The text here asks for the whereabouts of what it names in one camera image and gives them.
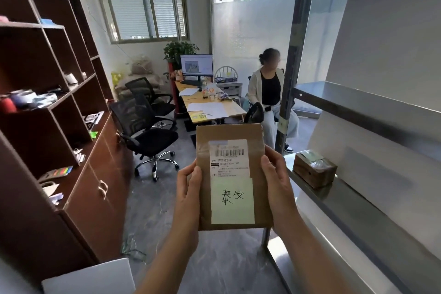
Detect black and white booklets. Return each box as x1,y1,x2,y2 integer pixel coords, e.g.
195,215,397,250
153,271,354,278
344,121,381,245
83,110,105,131

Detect person's left forearm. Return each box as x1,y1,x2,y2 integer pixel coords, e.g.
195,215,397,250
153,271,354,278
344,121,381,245
136,232,199,294

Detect grey metal shelving rack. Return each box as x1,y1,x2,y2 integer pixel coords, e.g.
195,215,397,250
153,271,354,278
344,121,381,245
260,0,441,294

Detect beige sacks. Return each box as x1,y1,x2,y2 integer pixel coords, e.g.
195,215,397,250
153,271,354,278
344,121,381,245
114,73,164,102

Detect computer monitor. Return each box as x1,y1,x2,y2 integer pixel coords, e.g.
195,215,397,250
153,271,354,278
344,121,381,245
180,54,214,87

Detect green potted plant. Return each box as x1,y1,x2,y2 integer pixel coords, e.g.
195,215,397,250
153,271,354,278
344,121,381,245
163,40,200,72

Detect white spindle-back chair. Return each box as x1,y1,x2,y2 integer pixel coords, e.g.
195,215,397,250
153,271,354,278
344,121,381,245
214,65,239,84

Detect yellow wooden desk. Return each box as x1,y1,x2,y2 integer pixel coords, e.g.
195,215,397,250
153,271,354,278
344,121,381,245
174,80,247,124

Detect stack of white papers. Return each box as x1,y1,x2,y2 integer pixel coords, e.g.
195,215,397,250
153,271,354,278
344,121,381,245
186,102,230,121

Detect window with white blinds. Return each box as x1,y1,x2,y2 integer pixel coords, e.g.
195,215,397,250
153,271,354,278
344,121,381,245
97,0,190,45

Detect person's left hand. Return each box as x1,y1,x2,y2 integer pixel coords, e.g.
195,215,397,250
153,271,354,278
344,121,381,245
171,160,203,254

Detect brown wooden cabinet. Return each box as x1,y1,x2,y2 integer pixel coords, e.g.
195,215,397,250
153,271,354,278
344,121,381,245
0,0,134,288

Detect frosted glass door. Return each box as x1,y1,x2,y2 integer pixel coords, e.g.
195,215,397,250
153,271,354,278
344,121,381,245
208,0,301,98

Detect white board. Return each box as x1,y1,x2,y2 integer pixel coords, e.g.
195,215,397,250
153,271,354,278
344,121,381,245
41,258,136,294

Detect red round item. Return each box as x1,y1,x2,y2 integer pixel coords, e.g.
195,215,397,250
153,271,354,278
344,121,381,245
0,96,17,114

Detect small cardboard parcel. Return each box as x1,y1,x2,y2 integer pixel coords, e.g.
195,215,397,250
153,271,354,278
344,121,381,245
293,149,338,190

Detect clear plastic bag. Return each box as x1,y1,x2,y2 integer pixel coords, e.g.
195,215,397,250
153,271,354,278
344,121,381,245
130,57,154,76

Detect person's right hand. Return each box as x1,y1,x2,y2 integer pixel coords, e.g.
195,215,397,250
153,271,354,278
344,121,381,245
260,145,305,237

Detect person's right forearm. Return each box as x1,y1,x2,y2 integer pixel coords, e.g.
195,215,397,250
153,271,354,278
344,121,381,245
275,216,356,294

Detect colourful sticky tabs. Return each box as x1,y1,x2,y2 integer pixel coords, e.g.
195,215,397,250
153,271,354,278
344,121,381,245
37,165,74,183

